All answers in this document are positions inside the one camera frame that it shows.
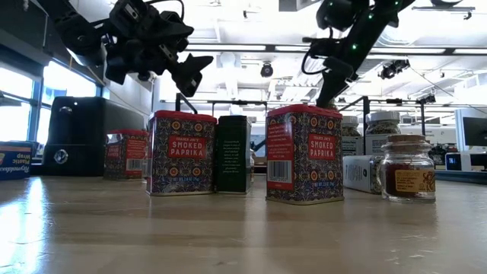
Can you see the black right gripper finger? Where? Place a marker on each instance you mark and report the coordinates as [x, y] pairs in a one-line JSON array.
[[331, 85]]

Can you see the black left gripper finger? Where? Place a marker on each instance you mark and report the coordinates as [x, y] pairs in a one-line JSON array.
[[196, 64], [188, 85]]

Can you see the white lid seasoning jar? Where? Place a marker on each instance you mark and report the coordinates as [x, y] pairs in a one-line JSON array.
[[351, 129], [359, 173], [382, 127]]

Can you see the red lid paprika tin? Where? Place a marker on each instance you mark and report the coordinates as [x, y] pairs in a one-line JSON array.
[[304, 152], [182, 152], [125, 152]]

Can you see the dark rectangular spice tin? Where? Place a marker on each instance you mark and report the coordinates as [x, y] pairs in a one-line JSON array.
[[233, 152]]

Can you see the small cork top glass jar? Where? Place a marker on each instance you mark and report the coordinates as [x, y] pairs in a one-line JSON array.
[[407, 179]]

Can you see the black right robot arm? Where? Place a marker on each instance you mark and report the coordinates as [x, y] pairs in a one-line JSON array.
[[338, 13]]

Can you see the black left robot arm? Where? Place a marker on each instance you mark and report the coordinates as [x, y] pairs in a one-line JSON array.
[[76, 34]]

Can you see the black toaster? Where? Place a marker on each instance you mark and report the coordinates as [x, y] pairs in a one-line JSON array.
[[83, 129]]

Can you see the large bright window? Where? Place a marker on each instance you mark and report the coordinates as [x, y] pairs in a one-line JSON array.
[[17, 114]]

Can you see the black monitor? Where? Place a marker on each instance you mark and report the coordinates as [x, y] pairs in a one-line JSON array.
[[475, 131]]

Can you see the white device blue display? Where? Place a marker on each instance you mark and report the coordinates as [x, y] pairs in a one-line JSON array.
[[458, 161]]

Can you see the blue plastic wrap box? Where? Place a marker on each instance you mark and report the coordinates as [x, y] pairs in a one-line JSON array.
[[15, 160]]

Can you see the black ceiling camera rig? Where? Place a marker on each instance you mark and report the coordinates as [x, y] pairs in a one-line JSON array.
[[393, 69]]

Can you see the black overhead camera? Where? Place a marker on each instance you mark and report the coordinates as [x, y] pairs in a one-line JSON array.
[[266, 70]]

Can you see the black overhead frame beam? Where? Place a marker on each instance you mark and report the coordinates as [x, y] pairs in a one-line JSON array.
[[271, 48]]

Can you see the black stand with camera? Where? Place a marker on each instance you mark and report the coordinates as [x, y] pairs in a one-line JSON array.
[[422, 125]]

